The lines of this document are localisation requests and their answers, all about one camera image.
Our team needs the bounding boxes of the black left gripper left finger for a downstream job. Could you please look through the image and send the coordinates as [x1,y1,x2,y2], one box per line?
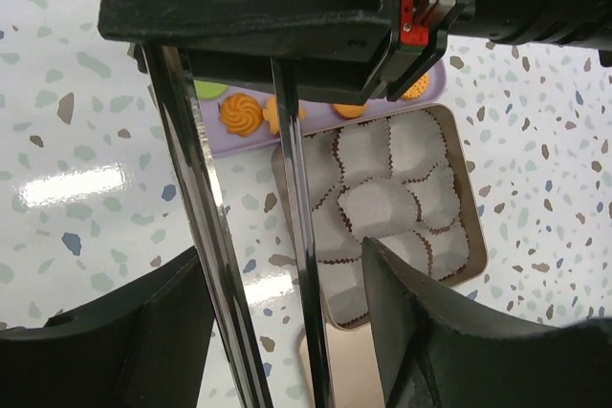
[1,247,214,407]

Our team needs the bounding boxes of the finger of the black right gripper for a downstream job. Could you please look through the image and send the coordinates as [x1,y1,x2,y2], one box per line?
[184,47,383,106]
[98,0,391,62]

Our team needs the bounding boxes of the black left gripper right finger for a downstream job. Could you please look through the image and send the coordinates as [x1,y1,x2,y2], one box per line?
[362,238,611,407]

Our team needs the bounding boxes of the orange maple leaf cookie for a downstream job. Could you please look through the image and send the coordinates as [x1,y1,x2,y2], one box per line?
[262,96,279,136]

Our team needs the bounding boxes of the orange swirl cookie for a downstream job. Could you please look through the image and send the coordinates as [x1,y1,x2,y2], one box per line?
[219,93,264,138]

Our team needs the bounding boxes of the green round cookie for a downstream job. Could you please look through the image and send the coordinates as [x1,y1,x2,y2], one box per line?
[195,80,229,100]

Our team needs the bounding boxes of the silver metal tongs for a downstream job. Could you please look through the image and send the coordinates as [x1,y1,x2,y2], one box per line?
[142,44,335,407]

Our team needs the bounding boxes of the orange round cookie lower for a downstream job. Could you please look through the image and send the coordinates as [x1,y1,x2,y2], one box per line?
[332,102,368,119]

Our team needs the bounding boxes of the yellow round dotted cookie lower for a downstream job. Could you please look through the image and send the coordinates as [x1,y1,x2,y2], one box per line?
[401,73,429,100]

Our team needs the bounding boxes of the gold tin lid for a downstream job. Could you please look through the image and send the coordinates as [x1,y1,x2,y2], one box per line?
[326,324,385,408]

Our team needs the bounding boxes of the gold cookie tin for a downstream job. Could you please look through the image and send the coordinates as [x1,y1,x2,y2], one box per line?
[270,102,489,332]

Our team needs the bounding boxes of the lilac plastic tray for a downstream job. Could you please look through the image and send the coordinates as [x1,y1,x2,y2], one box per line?
[198,62,447,157]

